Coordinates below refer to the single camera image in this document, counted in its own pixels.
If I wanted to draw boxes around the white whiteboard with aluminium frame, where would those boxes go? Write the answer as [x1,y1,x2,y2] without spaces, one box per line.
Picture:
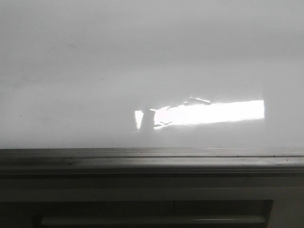
[0,0,304,176]

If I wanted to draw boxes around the grey whiteboard marker tray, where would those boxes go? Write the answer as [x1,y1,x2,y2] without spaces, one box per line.
[0,175,304,228]

